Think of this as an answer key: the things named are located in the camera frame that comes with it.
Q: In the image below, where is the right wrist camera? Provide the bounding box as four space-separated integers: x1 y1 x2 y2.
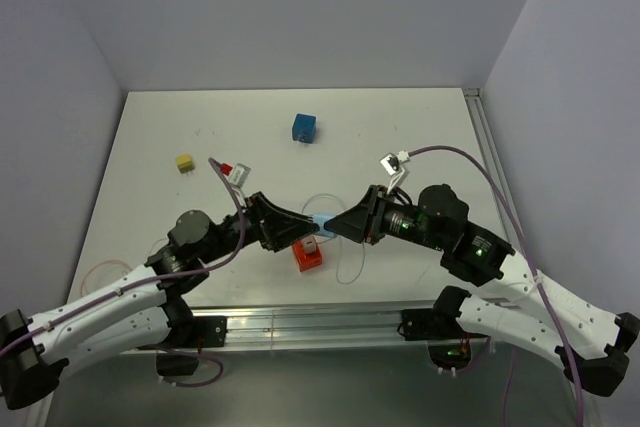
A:
380 151 410 193

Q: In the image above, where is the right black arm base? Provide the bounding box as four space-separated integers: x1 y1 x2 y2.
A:
396 308 491 378

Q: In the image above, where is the aluminium right side rail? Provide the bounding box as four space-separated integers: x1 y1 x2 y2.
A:
462 88 526 255

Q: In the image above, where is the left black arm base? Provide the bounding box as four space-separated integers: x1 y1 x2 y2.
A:
155 316 228 388

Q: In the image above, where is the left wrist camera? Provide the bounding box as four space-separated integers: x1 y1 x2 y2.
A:
219 163 251 188

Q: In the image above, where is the light blue plug charger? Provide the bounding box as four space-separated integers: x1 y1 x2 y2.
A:
312 213 337 239

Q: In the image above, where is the pink plug charger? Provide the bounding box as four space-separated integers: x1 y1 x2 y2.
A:
301 236 317 255

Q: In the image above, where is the blue cube socket adapter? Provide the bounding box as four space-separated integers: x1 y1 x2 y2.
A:
291 113 317 144

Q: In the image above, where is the aluminium front rail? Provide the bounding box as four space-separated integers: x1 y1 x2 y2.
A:
89 302 501 356

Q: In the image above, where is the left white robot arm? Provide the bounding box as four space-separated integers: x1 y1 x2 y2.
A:
1 193 321 410

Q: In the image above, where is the aluminium rail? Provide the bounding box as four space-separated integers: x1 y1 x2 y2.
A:
89 302 501 356
462 88 526 255

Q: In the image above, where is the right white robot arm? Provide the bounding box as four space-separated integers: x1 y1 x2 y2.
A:
324 184 639 397

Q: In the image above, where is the red cube socket adapter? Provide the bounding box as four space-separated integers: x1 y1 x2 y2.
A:
291 242 323 273

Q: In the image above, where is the yellow plug adapter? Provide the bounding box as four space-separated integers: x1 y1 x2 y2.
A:
175 154 195 174

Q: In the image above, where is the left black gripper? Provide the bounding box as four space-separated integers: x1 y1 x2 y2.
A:
198 191 319 264

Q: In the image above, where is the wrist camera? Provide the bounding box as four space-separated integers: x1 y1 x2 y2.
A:
219 163 251 188
380 151 410 193

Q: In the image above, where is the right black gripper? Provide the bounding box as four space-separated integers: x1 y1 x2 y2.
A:
324 183 447 250

